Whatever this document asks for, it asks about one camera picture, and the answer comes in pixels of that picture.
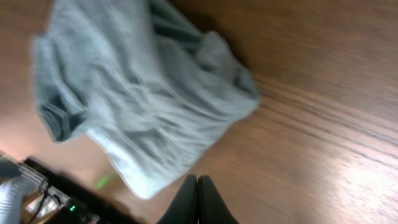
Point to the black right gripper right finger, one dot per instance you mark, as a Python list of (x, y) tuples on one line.
[(212, 208)]

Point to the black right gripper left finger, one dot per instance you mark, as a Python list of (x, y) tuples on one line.
[(183, 208)]

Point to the light teal t-shirt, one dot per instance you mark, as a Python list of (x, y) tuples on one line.
[(143, 82)]

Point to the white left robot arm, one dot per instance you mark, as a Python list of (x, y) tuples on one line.
[(31, 193)]

